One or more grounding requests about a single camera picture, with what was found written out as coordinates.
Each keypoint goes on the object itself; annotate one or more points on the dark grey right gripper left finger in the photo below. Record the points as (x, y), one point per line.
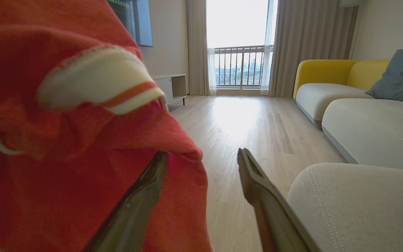
(131, 217)

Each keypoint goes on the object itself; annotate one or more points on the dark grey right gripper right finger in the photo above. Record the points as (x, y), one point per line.
(271, 217)

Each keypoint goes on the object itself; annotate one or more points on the red and white garment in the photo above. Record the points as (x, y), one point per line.
(47, 196)

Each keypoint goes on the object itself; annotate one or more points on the grey and yellow sofa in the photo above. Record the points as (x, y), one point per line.
(373, 129)

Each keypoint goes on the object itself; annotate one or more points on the grey round ottoman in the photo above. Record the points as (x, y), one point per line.
(366, 210)

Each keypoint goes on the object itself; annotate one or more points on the white tv cabinet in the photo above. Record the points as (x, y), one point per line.
(173, 87)

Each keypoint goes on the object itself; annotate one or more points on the metal balcony railing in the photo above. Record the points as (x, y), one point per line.
(240, 66)

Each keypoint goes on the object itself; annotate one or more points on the grey-beige pleated curtain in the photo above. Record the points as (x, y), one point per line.
(196, 45)
(306, 45)

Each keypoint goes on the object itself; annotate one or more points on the blue-grey cushion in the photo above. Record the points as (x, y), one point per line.
(402, 77)

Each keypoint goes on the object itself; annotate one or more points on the large balcony window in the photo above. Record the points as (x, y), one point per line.
(238, 24)

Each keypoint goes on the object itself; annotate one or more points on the wall-mounted flat television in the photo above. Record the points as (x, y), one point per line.
(136, 21)

